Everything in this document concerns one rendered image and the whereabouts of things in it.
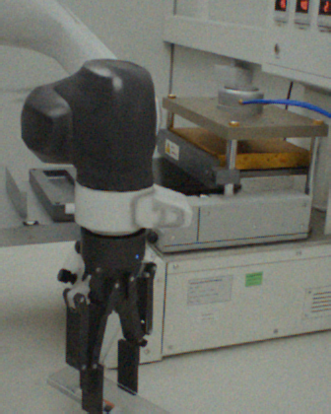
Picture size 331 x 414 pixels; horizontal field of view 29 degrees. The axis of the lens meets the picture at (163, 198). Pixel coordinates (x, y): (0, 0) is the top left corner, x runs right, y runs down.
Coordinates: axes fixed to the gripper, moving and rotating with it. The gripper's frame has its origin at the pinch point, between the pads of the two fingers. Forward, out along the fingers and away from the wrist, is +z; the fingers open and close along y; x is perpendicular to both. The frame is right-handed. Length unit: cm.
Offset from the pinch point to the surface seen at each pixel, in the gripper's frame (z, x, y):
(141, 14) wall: -38, -123, -140
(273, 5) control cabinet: -45, -18, -61
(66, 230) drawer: -12.5, -18.1, -8.9
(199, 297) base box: -2.0, -3.7, -22.8
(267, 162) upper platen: -20.7, -3.0, -38.1
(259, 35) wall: -35, -53, -112
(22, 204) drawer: -15.8, -23.9, -5.6
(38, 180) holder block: -16.3, -30.4, -14.0
